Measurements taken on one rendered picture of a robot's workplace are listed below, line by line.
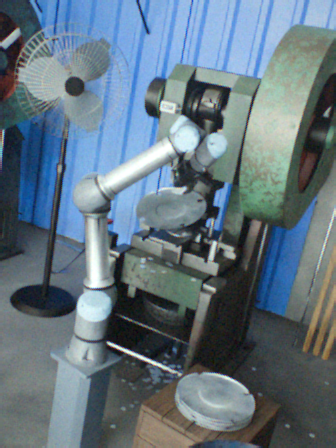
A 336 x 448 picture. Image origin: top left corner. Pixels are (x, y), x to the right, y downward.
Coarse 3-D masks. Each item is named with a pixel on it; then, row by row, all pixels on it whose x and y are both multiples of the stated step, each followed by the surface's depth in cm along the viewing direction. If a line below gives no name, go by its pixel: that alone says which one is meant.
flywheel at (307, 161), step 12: (324, 96) 246; (324, 108) 249; (312, 120) 221; (324, 120) 220; (312, 132) 219; (324, 132) 218; (312, 144) 221; (324, 144) 221; (312, 156) 255; (300, 168) 250; (312, 168) 254; (300, 180) 250; (300, 192) 246
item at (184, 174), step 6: (186, 162) 195; (180, 168) 199; (186, 168) 194; (192, 168) 194; (174, 174) 203; (180, 174) 200; (186, 174) 198; (192, 174) 199; (198, 174) 196; (174, 180) 202; (180, 180) 198; (186, 180) 199; (192, 180) 200; (174, 186) 202; (180, 186) 202; (186, 186) 205
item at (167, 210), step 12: (156, 192) 212; (168, 192) 213; (192, 192) 215; (144, 204) 218; (156, 204) 219; (168, 204) 221; (180, 204) 222; (192, 204) 221; (204, 204) 222; (144, 216) 225; (156, 216) 226; (168, 216) 228; (180, 216) 228; (192, 216) 229; (168, 228) 235
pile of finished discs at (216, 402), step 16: (192, 384) 206; (208, 384) 208; (224, 384) 209; (240, 384) 211; (176, 400) 200; (192, 400) 196; (208, 400) 197; (224, 400) 199; (240, 400) 201; (192, 416) 191; (208, 416) 189; (224, 416) 191; (240, 416) 192
